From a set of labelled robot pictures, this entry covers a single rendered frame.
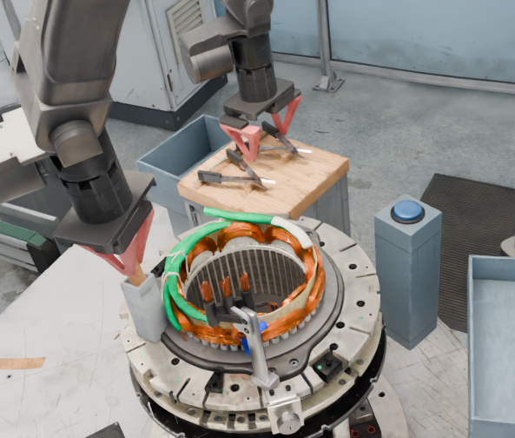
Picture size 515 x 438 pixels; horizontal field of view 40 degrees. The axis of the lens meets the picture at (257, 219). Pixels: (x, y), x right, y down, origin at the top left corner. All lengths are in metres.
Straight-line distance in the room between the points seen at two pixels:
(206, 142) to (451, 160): 1.77
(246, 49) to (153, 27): 2.10
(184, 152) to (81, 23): 0.79
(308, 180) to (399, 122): 2.12
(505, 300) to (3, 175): 0.62
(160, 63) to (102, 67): 2.64
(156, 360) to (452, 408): 0.50
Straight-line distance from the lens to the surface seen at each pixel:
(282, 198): 1.05
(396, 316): 1.16
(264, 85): 1.05
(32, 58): 0.55
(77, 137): 0.57
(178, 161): 1.27
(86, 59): 0.53
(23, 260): 1.68
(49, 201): 2.47
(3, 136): 0.63
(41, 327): 1.39
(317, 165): 1.11
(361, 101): 3.35
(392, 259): 1.08
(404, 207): 1.05
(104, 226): 0.69
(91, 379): 1.26
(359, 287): 0.86
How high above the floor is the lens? 1.71
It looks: 39 degrees down
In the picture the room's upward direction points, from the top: 10 degrees counter-clockwise
